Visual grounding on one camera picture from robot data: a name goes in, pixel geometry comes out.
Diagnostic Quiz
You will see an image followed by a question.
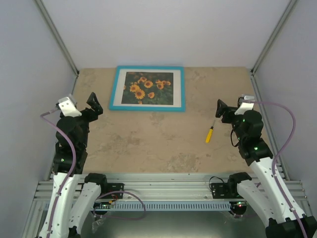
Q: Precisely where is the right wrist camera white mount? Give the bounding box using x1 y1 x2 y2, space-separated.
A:
234 94 255 115

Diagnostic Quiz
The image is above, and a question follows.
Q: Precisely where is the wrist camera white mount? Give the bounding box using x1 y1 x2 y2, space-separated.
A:
234 94 255 115
57 94 82 118

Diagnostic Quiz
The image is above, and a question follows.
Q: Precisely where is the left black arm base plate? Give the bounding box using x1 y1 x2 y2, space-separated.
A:
104 183 124 200

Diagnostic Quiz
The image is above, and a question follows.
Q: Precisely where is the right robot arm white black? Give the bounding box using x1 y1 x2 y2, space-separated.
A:
215 96 317 238

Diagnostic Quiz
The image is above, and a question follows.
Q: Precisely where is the grey slotted cable duct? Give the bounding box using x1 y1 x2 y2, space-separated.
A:
44 201 235 211

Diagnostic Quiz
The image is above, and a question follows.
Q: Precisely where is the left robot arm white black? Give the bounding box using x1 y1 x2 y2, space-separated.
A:
38 92 108 238

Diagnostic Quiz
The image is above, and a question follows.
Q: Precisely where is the aluminium corner post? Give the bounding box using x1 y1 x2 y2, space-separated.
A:
34 0 79 76
250 0 298 76

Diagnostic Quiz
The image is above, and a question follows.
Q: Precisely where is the yellow handled screwdriver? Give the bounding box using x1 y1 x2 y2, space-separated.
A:
205 120 215 143

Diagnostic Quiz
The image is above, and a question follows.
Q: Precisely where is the sunflower photo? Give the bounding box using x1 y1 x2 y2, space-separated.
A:
121 71 173 105

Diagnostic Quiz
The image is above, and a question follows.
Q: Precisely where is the left aluminium corner post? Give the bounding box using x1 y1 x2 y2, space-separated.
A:
34 0 79 76

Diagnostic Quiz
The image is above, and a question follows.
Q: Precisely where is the right aluminium corner post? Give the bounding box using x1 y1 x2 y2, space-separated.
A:
250 0 298 76

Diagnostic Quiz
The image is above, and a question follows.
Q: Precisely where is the aluminium rail base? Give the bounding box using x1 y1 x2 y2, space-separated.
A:
34 173 307 201

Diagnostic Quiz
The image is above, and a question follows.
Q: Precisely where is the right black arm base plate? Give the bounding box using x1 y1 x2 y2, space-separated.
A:
209 176 230 199

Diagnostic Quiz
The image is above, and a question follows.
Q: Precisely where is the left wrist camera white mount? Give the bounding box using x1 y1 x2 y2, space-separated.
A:
57 94 82 118

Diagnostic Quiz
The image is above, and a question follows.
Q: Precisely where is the teal wooden photo frame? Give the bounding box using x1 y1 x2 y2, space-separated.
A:
109 65 186 112

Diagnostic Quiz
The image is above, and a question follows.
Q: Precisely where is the clear plastic bag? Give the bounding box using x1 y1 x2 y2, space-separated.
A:
92 215 106 234

